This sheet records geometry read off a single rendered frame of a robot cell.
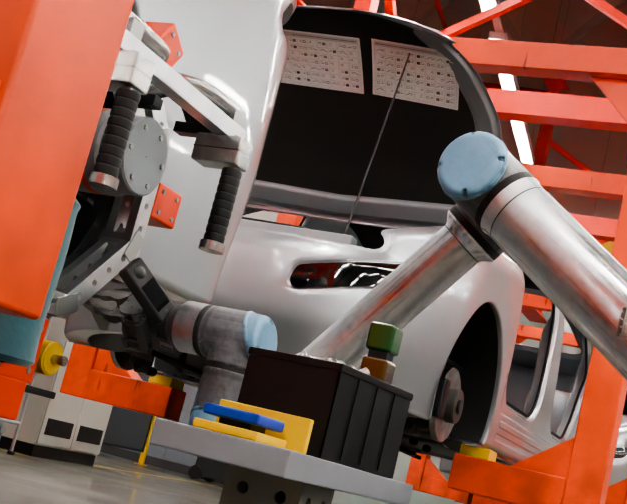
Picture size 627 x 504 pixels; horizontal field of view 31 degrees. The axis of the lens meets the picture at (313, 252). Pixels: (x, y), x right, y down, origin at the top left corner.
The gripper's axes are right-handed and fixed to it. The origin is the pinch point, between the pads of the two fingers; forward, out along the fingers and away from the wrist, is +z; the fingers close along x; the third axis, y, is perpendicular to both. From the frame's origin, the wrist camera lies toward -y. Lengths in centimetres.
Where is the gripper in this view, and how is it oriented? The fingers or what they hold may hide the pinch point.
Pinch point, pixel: (87, 296)
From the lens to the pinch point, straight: 206.0
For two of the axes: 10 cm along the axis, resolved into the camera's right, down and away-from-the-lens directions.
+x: 4.4, -4.8, 7.6
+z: -8.9, -1.4, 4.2
